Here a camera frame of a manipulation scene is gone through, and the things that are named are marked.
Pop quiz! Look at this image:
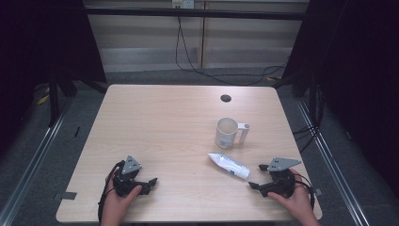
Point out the grey tape strip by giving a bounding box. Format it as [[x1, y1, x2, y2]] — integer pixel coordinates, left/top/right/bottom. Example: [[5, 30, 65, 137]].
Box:
[[52, 190, 78, 202]]

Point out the aluminium floor rail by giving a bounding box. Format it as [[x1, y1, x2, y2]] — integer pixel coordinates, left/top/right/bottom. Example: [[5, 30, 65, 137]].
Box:
[[295, 99, 373, 226], [0, 100, 74, 226]]

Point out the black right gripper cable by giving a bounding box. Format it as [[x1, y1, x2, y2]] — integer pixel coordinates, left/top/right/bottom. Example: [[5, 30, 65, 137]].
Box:
[[293, 174, 316, 211]]

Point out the yellow floor marker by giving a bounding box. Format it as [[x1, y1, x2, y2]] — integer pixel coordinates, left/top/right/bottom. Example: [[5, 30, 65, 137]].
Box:
[[35, 93, 51, 106]]

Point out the black metal stand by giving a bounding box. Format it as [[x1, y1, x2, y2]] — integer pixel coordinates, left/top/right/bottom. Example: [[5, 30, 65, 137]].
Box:
[[46, 64, 78, 128]]

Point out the person's left hand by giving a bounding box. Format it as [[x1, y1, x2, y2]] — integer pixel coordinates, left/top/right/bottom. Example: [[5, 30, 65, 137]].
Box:
[[101, 169, 143, 222]]

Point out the white toothpaste tube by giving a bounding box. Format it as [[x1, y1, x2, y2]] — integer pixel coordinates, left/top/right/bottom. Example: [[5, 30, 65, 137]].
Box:
[[207, 152, 251, 181]]

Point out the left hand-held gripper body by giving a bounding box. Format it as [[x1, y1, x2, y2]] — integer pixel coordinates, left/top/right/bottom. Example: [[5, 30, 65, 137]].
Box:
[[112, 154, 148, 198]]

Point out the white cup with handle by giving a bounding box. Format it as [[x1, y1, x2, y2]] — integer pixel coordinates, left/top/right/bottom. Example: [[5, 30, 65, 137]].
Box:
[[215, 117, 251, 150]]

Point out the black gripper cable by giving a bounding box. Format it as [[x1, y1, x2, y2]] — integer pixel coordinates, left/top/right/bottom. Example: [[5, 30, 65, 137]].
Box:
[[293, 174, 316, 211], [97, 160, 126, 226]]

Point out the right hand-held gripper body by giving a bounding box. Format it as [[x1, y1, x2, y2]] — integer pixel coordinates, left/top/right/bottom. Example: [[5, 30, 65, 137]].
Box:
[[259, 156, 303, 200]]

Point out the white wall socket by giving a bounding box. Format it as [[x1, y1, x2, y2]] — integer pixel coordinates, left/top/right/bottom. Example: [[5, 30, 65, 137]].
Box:
[[171, 0, 196, 9]]

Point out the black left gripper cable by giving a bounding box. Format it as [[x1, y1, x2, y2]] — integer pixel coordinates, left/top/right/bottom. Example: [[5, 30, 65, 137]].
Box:
[[97, 160, 126, 226]]

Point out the long black wall cable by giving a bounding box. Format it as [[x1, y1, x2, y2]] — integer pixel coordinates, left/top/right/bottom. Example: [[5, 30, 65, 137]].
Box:
[[174, 15, 288, 87]]

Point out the person's right hand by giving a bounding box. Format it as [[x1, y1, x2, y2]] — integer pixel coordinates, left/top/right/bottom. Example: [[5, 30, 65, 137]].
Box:
[[267, 168, 317, 220]]

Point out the black horizontal frame bar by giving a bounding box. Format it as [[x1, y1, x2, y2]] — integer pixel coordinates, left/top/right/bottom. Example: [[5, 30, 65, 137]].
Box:
[[84, 7, 311, 22]]

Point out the bundle of black floor cables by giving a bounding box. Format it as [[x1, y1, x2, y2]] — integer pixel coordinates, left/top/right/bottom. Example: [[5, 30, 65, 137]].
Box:
[[292, 84, 326, 154]]

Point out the black curtain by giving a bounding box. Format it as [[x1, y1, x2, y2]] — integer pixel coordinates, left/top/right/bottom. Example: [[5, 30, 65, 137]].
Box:
[[0, 0, 108, 158], [280, 0, 399, 202]]

